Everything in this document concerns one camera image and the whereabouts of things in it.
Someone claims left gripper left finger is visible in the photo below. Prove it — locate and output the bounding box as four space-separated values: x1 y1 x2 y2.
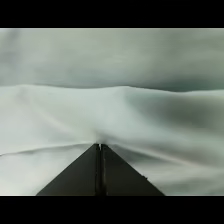
35 143 101 197

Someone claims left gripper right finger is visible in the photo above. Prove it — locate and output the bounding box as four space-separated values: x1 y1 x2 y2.
100 143 166 197

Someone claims light blue garment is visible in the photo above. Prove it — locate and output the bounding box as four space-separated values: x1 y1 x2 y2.
0 27 224 197

